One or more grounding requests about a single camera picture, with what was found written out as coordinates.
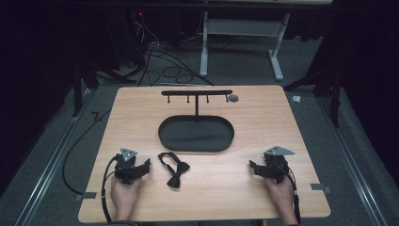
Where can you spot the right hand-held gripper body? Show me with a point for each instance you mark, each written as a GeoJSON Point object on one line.
{"type": "Point", "coordinates": [275, 164]}

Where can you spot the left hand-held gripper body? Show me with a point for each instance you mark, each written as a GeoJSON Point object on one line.
{"type": "Point", "coordinates": [126, 166]}

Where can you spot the black bow tie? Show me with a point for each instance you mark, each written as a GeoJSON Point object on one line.
{"type": "Point", "coordinates": [175, 169]}

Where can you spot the black hook rack with tray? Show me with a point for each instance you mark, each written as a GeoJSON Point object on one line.
{"type": "Point", "coordinates": [196, 133]}

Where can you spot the person's left hand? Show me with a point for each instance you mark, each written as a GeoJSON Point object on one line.
{"type": "Point", "coordinates": [124, 197]}

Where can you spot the person's right hand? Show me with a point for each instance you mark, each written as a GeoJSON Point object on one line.
{"type": "Point", "coordinates": [281, 197]}

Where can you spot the grey tape piece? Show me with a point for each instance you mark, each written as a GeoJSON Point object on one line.
{"type": "Point", "coordinates": [320, 187]}
{"type": "Point", "coordinates": [85, 196]}

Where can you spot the white crumpled scrap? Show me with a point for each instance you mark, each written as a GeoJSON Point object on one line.
{"type": "Point", "coordinates": [296, 99]}

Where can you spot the grey round cap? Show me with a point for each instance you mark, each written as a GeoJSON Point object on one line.
{"type": "Point", "coordinates": [233, 98]}

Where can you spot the black metal stand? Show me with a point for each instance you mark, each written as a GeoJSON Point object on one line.
{"type": "Point", "coordinates": [77, 91]}
{"type": "Point", "coordinates": [335, 97]}

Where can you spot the metal floor rail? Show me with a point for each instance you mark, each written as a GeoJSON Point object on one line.
{"type": "Point", "coordinates": [50, 166]}
{"type": "Point", "coordinates": [351, 157]}

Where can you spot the white metal desk frame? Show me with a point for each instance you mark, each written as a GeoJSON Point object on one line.
{"type": "Point", "coordinates": [204, 50]}

